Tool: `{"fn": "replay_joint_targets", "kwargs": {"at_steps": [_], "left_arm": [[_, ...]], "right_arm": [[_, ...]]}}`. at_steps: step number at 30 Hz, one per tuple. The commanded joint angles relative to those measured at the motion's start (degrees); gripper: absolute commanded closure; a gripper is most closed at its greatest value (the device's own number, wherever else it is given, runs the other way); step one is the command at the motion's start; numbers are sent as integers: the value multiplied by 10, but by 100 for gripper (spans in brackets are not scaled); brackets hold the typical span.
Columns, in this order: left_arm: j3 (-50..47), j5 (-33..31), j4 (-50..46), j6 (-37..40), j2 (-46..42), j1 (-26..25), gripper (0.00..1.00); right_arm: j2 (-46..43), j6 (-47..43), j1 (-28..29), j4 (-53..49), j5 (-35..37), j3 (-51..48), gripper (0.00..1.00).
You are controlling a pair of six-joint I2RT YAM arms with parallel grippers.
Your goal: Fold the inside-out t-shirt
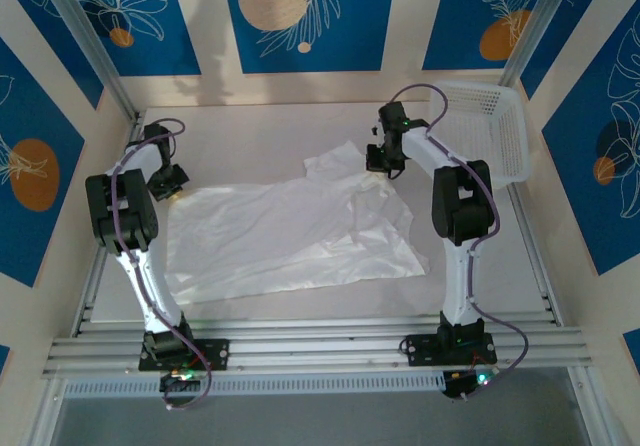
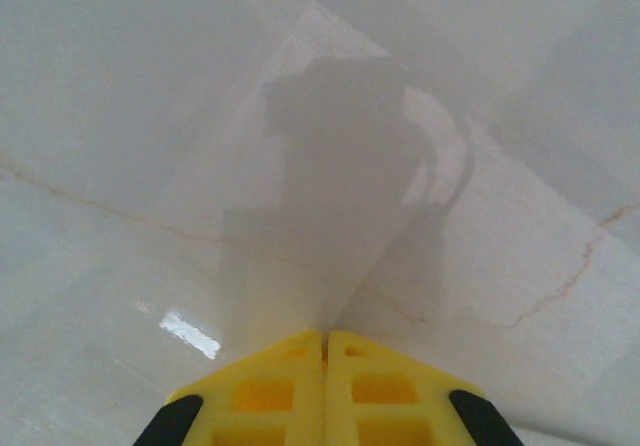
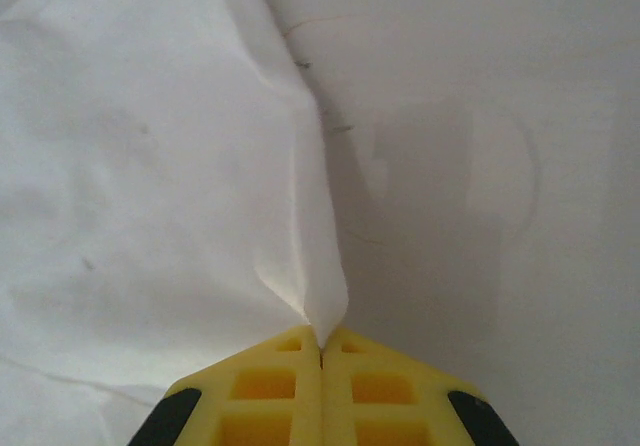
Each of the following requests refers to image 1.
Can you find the white t-shirt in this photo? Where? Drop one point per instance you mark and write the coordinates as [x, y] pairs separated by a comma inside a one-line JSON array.
[[275, 231]]

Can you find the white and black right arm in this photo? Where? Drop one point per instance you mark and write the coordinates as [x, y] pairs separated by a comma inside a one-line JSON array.
[[462, 276]]

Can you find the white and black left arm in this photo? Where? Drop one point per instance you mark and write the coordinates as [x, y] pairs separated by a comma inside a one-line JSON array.
[[150, 276]]

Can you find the white perforated plastic basket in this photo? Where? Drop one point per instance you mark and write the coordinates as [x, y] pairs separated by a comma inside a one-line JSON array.
[[480, 131]]

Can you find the wide aluminium base beam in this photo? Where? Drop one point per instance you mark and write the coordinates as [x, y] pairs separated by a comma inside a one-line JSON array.
[[320, 336]]

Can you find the circuit board with green light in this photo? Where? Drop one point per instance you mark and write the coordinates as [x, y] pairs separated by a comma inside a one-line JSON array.
[[470, 381], [180, 378]]

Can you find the aluminium frame post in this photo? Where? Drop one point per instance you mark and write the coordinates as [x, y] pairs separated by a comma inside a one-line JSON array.
[[535, 21], [85, 41]]

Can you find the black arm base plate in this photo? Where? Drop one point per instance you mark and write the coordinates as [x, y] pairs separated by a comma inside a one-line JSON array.
[[215, 353], [422, 351]]

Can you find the aluminium frame leg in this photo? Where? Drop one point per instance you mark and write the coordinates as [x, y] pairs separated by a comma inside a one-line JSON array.
[[47, 416], [592, 411]]

